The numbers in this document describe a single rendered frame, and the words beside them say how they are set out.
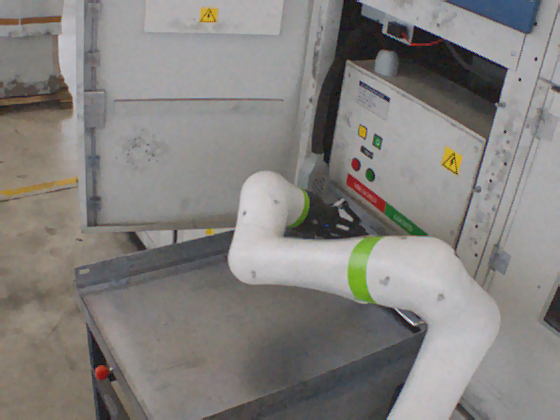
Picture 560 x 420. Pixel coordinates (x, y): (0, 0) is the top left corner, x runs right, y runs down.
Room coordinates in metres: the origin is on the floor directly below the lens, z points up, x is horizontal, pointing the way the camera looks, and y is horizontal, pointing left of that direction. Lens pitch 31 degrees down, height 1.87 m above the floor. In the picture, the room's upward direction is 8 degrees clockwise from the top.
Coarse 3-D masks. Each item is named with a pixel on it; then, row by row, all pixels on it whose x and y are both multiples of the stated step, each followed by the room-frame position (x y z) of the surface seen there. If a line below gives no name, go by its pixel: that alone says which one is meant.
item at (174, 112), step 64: (128, 0) 1.50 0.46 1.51; (192, 0) 1.53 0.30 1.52; (256, 0) 1.58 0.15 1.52; (320, 0) 1.63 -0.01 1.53; (128, 64) 1.50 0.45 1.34; (192, 64) 1.56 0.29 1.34; (256, 64) 1.61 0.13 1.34; (128, 128) 1.50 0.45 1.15; (192, 128) 1.56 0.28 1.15; (256, 128) 1.62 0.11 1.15; (128, 192) 1.50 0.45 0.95; (192, 192) 1.57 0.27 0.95
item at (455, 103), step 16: (352, 64) 1.57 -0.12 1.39; (368, 64) 1.60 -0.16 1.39; (400, 64) 1.65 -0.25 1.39; (416, 64) 1.68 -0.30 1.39; (384, 80) 1.47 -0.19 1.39; (400, 80) 1.51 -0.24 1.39; (416, 80) 1.53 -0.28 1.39; (432, 80) 1.56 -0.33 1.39; (448, 80) 1.58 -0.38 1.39; (416, 96) 1.40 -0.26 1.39; (432, 96) 1.43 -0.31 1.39; (448, 96) 1.45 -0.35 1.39; (464, 96) 1.47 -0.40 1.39; (480, 96) 1.50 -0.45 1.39; (448, 112) 1.34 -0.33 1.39; (464, 112) 1.36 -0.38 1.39; (480, 112) 1.38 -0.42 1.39; (496, 112) 1.40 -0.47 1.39; (464, 128) 1.25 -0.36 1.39; (480, 128) 1.27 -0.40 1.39; (480, 160) 1.20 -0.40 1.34
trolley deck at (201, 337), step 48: (144, 288) 1.23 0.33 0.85; (192, 288) 1.26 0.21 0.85; (240, 288) 1.29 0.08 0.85; (288, 288) 1.32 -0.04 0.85; (96, 336) 1.06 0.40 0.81; (144, 336) 1.06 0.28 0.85; (192, 336) 1.09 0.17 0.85; (240, 336) 1.11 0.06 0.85; (288, 336) 1.14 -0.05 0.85; (336, 336) 1.16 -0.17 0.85; (384, 336) 1.18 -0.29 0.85; (144, 384) 0.91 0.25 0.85; (192, 384) 0.93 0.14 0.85; (240, 384) 0.96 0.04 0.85; (288, 384) 0.98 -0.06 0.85; (384, 384) 1.04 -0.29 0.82
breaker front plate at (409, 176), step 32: (352, 96) 1.56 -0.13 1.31; (352, 128) 1.54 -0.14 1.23; (384, 128) 1.45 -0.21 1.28; (416, 128) 1.36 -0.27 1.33; (448, 128) 1.29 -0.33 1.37; (384, 160) 1.43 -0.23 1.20; (416, 160) 1.35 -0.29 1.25; (352, 192) 1.50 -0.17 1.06; (384, 192) 1.41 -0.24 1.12; (416, 192) 1.33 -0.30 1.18; (448, 192) 1.25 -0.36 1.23; (384, 224) 1.39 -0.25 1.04; (416, 224) 1.30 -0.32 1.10; (448, 224) 1.23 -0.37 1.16
